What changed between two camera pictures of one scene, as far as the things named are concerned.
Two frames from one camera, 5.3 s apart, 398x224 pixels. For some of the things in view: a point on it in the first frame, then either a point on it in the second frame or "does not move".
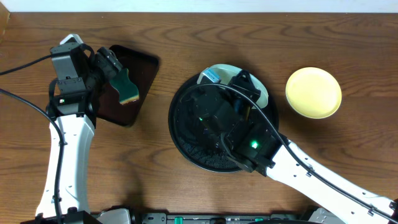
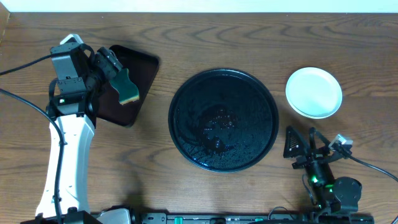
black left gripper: [108, 61] does not move
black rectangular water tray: [142, 68] does not move
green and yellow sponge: [128, 91] does not move
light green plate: [226, 72] to [314, 93]
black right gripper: [247, 83] to [316, 157]
